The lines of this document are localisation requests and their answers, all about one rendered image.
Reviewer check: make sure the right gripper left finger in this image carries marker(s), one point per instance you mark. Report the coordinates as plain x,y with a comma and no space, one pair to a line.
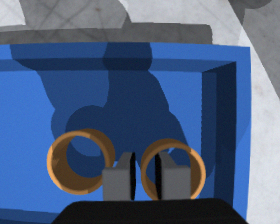
119,182

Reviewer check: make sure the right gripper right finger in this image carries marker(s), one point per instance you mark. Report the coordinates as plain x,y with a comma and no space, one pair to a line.
176,180

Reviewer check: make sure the bronze bushing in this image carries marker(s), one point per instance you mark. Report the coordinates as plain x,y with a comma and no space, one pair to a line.
198,173
61,173

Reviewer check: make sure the blue open-top crate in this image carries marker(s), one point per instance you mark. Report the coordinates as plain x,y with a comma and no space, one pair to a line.
135,93

